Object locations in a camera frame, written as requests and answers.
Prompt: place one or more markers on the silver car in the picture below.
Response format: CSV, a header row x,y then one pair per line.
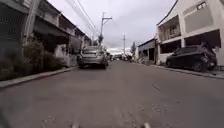
x,y
92,57

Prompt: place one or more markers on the thin utility pole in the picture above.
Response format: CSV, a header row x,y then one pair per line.
x,y
124,43

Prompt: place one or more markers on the tree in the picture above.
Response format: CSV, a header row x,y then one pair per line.
x,y
133,49

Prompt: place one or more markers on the grey asphalt road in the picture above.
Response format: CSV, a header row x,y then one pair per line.
x,y
120,96

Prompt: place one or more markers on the low building with dark roof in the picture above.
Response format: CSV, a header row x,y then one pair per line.
x,y
146,50

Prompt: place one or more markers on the utility pole with crossarm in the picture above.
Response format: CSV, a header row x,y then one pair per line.
x,y
102,28

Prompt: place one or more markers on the robot's own part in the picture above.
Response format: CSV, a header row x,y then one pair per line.
x,y
146,125

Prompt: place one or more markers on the row of grey houses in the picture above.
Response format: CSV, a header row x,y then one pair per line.
x,y
50,30

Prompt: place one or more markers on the row of potted bushes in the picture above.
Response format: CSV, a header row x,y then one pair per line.
x,y
33,61

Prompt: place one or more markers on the dark blue car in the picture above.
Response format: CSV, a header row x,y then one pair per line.
x,y
192,58

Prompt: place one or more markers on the grey concrete sidewalk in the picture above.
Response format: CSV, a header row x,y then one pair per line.
x,y
30,77

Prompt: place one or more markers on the white two-storey building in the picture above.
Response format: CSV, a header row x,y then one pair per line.
x,y
193,30

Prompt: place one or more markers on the grey concrete utility pole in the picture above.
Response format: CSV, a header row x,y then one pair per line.
x,y
30,21

